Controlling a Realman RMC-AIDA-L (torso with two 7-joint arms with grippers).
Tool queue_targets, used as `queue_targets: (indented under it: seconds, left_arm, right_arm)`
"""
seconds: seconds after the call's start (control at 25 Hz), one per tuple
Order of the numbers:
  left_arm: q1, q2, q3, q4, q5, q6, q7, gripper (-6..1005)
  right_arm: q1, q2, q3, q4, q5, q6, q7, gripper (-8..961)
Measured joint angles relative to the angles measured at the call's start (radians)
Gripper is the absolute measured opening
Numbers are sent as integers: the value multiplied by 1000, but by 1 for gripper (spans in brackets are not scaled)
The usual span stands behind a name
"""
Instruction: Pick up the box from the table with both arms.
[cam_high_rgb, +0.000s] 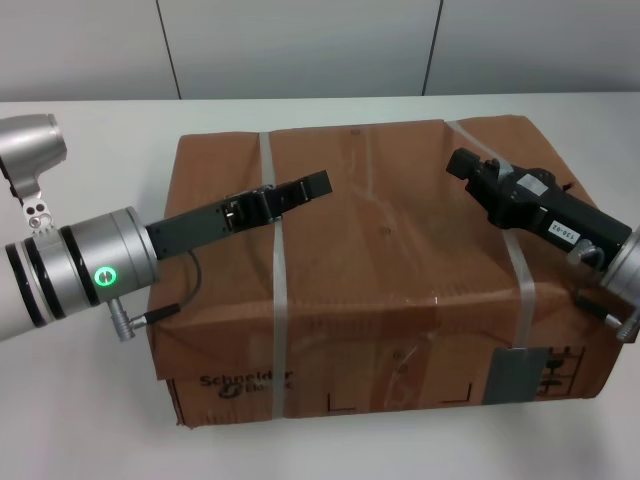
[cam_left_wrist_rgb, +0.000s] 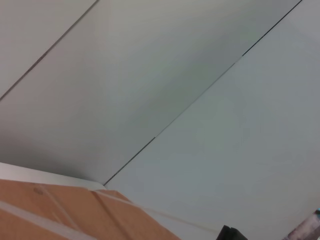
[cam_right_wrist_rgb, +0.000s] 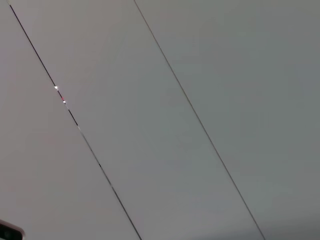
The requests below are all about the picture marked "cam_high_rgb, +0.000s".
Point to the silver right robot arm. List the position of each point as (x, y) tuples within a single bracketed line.
[(627, 270)]

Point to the brown cardboard box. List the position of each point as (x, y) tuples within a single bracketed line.
[(390, 280)]

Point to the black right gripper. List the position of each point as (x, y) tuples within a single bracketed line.
[(545, 210)]

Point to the silver perforated bracket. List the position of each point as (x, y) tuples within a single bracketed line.
[(39, 217)]

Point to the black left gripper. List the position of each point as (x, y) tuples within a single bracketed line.
[(190, 232)]

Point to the grey rectangular label sticker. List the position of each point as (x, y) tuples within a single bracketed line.
[(515, 375)]

